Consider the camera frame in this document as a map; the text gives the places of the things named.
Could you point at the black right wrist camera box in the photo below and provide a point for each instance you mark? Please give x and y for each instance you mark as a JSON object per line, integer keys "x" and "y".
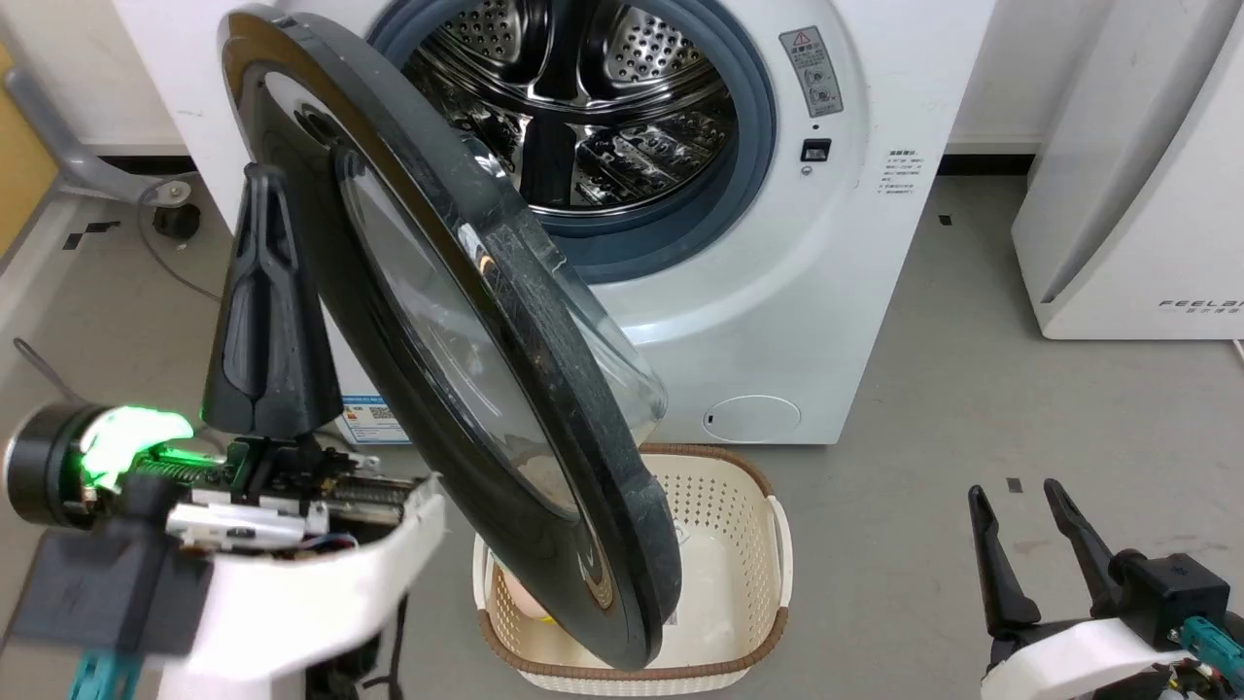
{"x": 1171, "y": 593}

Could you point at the grey chair leg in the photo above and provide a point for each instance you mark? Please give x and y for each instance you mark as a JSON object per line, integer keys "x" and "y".
{"x": 68, "y": 156}

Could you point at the black round washing machine door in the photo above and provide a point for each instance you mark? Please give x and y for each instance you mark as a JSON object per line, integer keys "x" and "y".
{"x": 544, "y": 321}

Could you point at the white floor-standing appliance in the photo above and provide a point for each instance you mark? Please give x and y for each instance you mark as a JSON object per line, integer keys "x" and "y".
{"x": 1147, "y": 194}

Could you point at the black chair caster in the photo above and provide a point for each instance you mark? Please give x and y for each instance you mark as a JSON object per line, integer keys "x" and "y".
{"x": 177, "y": 222}

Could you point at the cream laundry basket brown trim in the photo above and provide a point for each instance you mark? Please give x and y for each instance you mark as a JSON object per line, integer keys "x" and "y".
{"x": 724, "y": 506}

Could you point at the blue white energy label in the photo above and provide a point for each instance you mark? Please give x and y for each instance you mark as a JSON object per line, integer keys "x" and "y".
{"x": 374, "y": 420}

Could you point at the grey warning sticker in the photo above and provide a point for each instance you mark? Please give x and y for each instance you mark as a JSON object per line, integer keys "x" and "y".
{"x": 812, "y": 73}

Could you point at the yellow wooden panel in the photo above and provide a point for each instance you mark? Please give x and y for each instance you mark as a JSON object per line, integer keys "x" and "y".
{"x": 19, "y": 156}

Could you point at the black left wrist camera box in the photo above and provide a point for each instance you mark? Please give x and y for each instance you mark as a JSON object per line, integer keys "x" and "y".
{"x": 107, "y": 593}

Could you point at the peach item in basket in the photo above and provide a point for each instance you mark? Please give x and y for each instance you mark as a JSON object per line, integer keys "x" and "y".
{"x": 525, "y": 598}

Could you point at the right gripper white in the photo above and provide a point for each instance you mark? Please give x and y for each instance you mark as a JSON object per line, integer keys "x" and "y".
{"x": 1079, "y": 656}

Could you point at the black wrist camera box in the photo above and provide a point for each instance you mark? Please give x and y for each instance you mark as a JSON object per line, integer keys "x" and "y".
{"x": 1171, "y": 593}
{"x": 107, "y": 593}

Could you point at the white front-load washing machine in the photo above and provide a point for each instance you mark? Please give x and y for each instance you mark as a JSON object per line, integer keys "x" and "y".
{"x": 777, "y": 321}

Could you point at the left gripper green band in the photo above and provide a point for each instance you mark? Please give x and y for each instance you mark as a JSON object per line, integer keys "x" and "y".
{"x": 321, "y": 583}

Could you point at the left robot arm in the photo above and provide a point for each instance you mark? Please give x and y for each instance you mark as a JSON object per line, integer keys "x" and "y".
{"x": 39, "y": 467}

